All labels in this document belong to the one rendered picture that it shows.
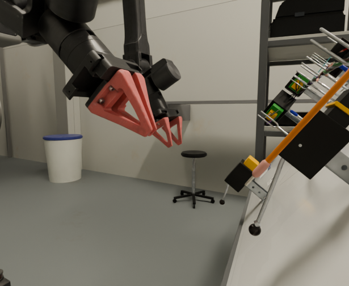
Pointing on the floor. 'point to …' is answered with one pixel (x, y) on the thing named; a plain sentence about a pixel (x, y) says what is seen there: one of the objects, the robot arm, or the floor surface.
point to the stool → (193, 177)
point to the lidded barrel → (63, 157)
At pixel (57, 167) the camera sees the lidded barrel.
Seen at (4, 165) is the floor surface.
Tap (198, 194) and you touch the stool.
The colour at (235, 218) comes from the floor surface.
